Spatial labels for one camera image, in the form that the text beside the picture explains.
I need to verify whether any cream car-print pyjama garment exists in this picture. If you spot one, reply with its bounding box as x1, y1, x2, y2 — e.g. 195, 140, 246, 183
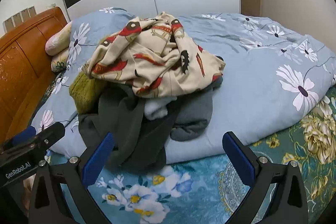
83, 12, 226, 98

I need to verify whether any orange wooden headboard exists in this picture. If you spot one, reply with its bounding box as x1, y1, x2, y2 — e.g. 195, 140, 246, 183
0, 7, 67, 143

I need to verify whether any olive green knitted garment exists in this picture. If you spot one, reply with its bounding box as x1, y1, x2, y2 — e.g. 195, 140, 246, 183
69, 72, 107, 114

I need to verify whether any teal floral bed blanket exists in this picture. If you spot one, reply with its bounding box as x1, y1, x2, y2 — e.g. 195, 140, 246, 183
39, 87, 336, 224

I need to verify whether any yellow floral pillow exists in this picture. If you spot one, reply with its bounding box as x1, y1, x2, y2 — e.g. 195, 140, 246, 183
51, 48, 68, 73

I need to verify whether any pink floral pillow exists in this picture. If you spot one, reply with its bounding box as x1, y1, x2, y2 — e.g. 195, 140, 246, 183
45, 22, 72, 56

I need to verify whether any dark grey fleece garment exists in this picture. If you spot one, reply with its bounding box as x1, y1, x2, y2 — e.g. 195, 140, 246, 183
79, 78, 223, 172

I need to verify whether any light blue floral duvet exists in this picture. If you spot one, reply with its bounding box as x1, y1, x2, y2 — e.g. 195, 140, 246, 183
32, 7, 335, 164

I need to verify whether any white fleece garment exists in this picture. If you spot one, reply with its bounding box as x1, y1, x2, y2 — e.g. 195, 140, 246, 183
144, 97, 177, 121

